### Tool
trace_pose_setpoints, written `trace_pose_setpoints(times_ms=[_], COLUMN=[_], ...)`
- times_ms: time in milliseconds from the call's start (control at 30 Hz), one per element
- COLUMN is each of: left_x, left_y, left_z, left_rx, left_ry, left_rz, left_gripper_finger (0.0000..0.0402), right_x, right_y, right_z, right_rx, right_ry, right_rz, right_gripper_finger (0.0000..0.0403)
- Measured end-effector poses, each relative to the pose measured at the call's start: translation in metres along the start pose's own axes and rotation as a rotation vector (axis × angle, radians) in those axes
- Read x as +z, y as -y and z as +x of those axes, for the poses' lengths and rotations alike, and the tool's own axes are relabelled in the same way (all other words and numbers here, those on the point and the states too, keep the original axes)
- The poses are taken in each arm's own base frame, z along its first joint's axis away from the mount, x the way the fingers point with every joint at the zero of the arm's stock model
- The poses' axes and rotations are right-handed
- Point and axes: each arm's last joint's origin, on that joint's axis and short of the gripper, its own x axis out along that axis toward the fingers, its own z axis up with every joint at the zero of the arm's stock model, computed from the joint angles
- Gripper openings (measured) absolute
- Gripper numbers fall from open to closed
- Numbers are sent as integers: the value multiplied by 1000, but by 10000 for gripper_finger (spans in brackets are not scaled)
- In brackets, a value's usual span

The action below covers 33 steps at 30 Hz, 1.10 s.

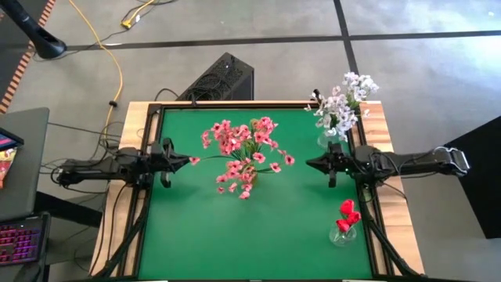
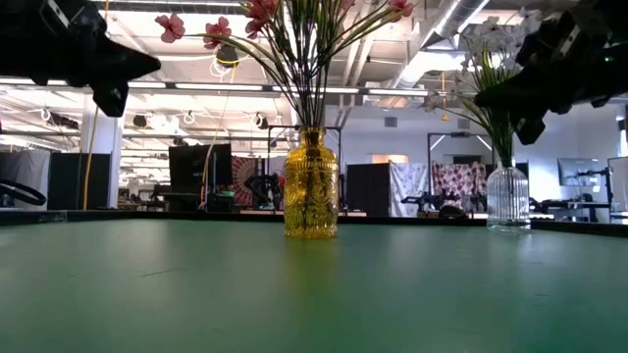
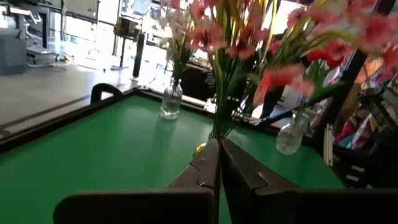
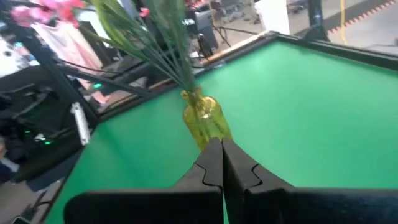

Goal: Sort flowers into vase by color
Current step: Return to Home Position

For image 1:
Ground colourful snack bag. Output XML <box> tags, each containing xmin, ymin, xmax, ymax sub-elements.
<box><xmin>0</xmin><ymin>147</ymin><xmax>19</xmax><ymax>190</ymax></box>

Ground black aluminium table frame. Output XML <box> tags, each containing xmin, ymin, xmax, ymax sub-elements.
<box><xmin>89</xmin><ymin>99</ymin><xmax>427</xmax><ymax>282</ymax></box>

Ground large black box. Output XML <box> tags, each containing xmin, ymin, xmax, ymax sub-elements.
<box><xmin>445</xmin><ymin>115</ymin><xmax>501</xmax><ymax>239</ymax></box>

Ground yellow cable plug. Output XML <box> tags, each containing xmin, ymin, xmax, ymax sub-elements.
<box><xmin>120</xmin><ymin>0</ymin><xmax>157</xmax><ymax>31</ymax></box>

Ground black computer tower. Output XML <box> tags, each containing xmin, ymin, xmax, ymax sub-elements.
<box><xmin>175</xmin><ymin>52</ymin><xmax>255</xmax><ymax>102</ymax></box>

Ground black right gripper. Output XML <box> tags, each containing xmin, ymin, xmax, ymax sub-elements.
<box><xmin>305</xmin><ymin>143</ymin><xmax>357</xmax><ymax>188</ymax></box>

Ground black floor cable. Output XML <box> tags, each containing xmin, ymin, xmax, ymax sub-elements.
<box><xmin>46</xmin><ymin>121</ymin><xmax>122</xmax><ymax>139</ymax></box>

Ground grey desk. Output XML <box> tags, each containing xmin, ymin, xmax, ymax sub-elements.
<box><xmin>0</xmin><ymin>107</ymin><xmax>50</xmax><ymax>222</ymax></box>

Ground pink artificial flower spray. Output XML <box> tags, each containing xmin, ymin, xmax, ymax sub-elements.
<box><xmin>214</xmin><ymin>116</ymin><xmax>295</xmax><ymax>201</ymax></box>
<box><xmin>189</xmin><ymin>117</ymin><xmax>259</xmax><ymax>185</ymax></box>

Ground backlit black keyboard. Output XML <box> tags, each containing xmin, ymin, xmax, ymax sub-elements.
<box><xmin>0</xmin><ymin>213</ymin><xmax>51</xmax><ymax>267</ymax></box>

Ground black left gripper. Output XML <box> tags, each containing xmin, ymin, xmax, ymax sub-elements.
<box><xmin>151</xmin><ymin>137</ymin><xmax>193</xmax><ymax>189</ymax></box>

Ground black stand foot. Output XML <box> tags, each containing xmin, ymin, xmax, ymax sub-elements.
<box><xmin>0</xmin><ymin>0</ymin><xmax>68</xmax><ymax>60</ymax></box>

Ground green table mat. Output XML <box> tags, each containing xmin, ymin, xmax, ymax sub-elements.
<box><xmin>139</xmin><ymin>107</ymin><xmax>373</xmax><ymax>280</ymax></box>

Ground black tower cable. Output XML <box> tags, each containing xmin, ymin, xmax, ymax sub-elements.
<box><xmin>154</xmin><ymin>88</ymin><xmax>180</xmax><ymax>103</ymax></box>

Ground dark tablet device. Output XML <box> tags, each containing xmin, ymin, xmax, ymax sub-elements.
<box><xmin>0</xmin><ymin>127</ymin><xmax>24</xmax><ymax>152</ymax></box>

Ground black desk foot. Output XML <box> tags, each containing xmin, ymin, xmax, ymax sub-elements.
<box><xmin>34</xmin><ymin>191</ymin><xmax>103</xmax><ymax>229</ymax></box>

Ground yellow extension cable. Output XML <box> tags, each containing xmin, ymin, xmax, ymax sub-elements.
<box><xmin>68</xmin><ymin>0</ymin><xmax>124</xmax><ymax>152</ymax></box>

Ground clear round glass vase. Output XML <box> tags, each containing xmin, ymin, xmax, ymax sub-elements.
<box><xmin>328</xmin><ymin>225</ymin><xmax>358</xmax><ymax>248</ymax></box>

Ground clear ribbed glass vase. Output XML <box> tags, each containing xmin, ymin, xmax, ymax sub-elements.
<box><xmin>316</xmin><ymin>131</ymin><xmax>341</xmax><ymax>150</ymax></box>

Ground black mat orange stripes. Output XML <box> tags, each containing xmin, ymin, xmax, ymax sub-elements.
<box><xmin>0</xmin><ymin>0</ymin><xmax>56</xmax><ymax>114</ymax></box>

